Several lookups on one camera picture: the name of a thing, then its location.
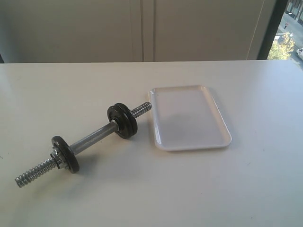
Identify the black weight plate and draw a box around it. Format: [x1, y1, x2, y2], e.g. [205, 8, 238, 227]
[115, 103, 138, 138]
[52, 136, 80, 174]

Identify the black plastic disc wheel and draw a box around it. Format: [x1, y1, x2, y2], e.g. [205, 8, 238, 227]
[107, 105, 131, 139]

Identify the chrome threaded dumbbell bar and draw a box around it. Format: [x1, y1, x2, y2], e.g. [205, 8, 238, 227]
[15, 102, 152, 188]

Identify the white rectangular plastic tray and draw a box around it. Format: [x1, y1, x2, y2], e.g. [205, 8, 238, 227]
[149, 85, 232, 152]

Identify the chrome spinlock collar nut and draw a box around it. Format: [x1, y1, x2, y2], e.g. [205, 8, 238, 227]
[51, 148, 69, 169]

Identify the dark window frame post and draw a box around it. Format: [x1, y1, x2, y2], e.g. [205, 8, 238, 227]
[257, 0, 288, 60]

